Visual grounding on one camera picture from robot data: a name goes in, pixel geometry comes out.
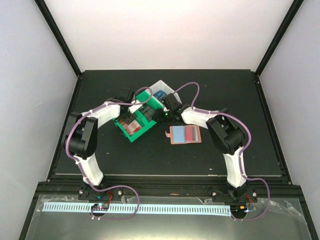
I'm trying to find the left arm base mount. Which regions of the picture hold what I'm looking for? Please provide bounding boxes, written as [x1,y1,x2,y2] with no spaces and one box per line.
[78,183,124,203]

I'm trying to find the white slotted cable duct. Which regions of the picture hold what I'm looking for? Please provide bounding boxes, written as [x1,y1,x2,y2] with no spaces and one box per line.
[42,202,231,217]

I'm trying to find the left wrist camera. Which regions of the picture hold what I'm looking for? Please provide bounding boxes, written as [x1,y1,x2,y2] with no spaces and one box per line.
[128,102,143,113]

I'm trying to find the green bin with red cards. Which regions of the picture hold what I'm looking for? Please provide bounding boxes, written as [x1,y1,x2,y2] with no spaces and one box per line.
[113,112,150,143]

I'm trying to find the black credit card stack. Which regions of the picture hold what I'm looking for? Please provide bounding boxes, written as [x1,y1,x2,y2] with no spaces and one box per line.
[139,104,155,122]

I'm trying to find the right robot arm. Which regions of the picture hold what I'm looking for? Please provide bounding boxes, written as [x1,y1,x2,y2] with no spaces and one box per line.
[153,93,251,202]

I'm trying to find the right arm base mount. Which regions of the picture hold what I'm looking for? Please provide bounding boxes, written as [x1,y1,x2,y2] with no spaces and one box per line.
[209,183,258,203]

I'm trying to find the blue credit card stack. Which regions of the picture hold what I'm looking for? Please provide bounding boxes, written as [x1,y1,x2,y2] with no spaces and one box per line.
[153,90,167,101]

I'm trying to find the black frame post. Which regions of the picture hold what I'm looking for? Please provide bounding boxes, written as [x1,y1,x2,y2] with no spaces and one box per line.
[34,0,82,77]
[255,0,304,77]

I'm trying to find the white bin with blue cards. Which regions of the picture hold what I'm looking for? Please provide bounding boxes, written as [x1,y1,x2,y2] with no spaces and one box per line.
[149,80,182,103]

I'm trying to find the left circuit board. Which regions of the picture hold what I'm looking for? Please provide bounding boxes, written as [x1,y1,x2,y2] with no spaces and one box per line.
[90,203,110,212]

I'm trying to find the green bin with black cards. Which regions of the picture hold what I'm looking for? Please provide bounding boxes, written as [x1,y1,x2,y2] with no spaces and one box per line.
[134,97,163,129]

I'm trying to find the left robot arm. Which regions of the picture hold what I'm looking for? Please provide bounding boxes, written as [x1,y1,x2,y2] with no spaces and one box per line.
[61,88,135,200]

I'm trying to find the pink leather card holder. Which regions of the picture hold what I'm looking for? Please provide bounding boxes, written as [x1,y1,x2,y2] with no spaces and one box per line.
[165,125,202,145]

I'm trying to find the right circuit board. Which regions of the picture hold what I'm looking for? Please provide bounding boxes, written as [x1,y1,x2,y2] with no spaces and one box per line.
[230,205,251,214]

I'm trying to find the red credit card stack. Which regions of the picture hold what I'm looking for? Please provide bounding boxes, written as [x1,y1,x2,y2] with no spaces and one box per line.
[119,120,142,136]

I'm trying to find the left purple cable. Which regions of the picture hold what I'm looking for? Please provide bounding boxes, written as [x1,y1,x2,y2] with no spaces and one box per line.
[65,86,154,222]

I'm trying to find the left black frame post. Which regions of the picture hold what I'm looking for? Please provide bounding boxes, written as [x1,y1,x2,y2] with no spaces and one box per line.
[34,0,82,77]

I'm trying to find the right black frame post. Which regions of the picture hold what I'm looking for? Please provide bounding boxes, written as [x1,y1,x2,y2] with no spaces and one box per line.
[255,0,304,77]

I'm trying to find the circuit board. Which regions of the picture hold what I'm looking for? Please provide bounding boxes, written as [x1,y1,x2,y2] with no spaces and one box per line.
[90,203,110,212]
[230,205,251,214]

